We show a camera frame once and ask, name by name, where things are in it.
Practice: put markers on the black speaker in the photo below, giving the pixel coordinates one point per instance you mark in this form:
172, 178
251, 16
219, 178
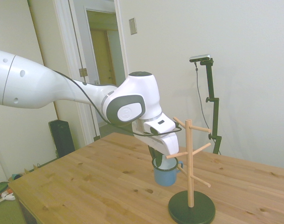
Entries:
62, 137

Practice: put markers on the blue enamel mug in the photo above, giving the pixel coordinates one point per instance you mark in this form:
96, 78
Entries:
165, 178

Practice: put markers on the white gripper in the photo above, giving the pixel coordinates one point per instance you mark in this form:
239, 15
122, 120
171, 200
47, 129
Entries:
168, 144

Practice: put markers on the white floor object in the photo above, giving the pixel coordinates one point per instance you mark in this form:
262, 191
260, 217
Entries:
9, 196

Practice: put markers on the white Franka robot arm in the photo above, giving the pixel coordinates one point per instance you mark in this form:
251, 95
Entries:
34, 86

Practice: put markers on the black camera stand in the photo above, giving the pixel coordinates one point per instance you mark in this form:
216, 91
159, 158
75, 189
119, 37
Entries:
212, 93

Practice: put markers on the grey exterior camera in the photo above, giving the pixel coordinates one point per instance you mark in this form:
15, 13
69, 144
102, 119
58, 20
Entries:
200, 58

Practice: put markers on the wooden mug tree black base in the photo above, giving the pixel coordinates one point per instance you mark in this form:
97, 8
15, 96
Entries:
179, 207

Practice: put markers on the beige wall switch plate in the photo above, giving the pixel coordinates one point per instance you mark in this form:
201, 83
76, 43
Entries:
133, 26

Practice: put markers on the brass door hinge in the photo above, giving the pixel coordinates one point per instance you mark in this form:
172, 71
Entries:
83, 72

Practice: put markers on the white door frame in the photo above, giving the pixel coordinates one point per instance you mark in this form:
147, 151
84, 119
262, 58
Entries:
74, 46

